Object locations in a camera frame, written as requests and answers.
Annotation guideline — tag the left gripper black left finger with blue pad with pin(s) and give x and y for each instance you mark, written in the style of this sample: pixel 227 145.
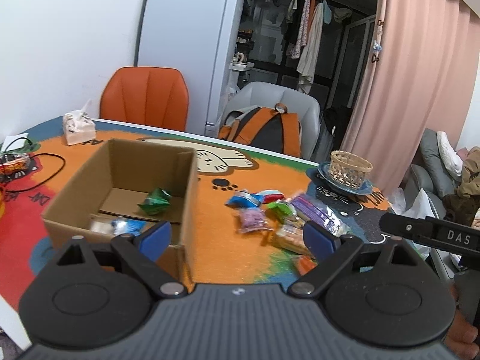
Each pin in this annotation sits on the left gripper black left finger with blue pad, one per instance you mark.
pixel 95 294

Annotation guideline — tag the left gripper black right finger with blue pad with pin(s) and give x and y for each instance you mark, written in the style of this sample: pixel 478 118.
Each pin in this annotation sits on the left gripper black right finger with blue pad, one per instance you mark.
pixel 384 295

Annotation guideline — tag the white cake snack pack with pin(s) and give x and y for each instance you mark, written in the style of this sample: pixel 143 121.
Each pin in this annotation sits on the white cake snack pack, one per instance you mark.
pixel 116 226

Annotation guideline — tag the orange red snack packet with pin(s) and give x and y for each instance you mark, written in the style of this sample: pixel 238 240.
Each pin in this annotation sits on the orange red snack packet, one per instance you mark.
pixel 303 264

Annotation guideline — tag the long cracker pack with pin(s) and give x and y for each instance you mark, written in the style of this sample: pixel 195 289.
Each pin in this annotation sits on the long cracker pack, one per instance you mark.
pixel 290 238

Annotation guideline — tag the purple white wafer pack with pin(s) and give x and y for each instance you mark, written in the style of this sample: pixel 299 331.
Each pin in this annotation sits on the purple white wafer pack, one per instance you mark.
pixel 311 209

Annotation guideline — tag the green biscuit snack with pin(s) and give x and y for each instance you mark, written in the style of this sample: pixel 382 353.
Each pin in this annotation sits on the green biscuit snack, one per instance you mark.
pixel 156 202

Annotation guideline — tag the green snack packet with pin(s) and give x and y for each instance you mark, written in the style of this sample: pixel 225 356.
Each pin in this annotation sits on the green snack packet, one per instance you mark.
pixel 282 209

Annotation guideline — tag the pink snack packet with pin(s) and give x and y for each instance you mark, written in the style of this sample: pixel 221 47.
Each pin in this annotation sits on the pink snack packet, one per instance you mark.
pixel 253 220

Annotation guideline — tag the right hand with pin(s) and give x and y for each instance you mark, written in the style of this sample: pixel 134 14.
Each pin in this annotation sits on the right hand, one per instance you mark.
pixel 461 338

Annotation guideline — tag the white plastic bag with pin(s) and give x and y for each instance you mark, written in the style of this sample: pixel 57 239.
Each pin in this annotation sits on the white plastic bag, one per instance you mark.
pixel 420 209

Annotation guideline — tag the brown clothes pile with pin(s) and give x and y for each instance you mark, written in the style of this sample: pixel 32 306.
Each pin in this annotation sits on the brown clothes pile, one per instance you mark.
pixel 462 206

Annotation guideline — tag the brown cardboard box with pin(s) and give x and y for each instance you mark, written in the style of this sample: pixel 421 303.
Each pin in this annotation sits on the brown cardboard box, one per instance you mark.
pixel 114 181

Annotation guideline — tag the grey sofa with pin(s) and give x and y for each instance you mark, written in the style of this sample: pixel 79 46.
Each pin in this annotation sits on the grey sofa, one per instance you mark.
pixel 436 168

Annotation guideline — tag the woven wicker basket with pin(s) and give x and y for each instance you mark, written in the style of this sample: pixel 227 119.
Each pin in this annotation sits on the woven wicker basket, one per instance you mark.
pixel 349 169

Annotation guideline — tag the colourful cat table mat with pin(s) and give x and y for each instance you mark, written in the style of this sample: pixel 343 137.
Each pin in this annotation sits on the colourful cat table mat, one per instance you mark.
pixel 221 255

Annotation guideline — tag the red white snack packet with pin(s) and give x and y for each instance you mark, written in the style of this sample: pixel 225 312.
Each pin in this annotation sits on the red white snack packet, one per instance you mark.
pixel 269 196

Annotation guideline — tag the blue snack packet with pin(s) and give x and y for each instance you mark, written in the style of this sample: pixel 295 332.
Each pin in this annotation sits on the blue snack packet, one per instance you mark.
pixel 244 199

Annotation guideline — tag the tissue pack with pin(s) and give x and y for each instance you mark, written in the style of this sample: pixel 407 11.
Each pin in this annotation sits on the tissue pack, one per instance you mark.
pixel 78 127

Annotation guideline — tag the orange black backpack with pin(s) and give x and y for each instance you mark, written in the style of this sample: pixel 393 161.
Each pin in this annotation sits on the orange black backpack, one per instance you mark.
pixel 273 129

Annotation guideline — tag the orange chair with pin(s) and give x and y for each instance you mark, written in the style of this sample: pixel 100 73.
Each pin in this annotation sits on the orange chair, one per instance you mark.
pixel 151 96

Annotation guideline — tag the grey chair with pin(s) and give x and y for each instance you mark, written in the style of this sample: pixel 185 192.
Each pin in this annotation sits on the grey chair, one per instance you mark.
pixel 278 98

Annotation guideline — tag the pink curtain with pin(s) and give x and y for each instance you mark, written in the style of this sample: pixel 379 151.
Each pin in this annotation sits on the pink curtain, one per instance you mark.
pixel 423 77

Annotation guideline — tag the hanging clothes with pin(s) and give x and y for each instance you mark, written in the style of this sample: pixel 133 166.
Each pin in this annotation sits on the hanging clothes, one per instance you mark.
pixel 303 36

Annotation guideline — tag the white refrigerator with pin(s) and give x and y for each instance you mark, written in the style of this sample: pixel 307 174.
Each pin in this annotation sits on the white refrigerator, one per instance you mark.
pixel 197 38

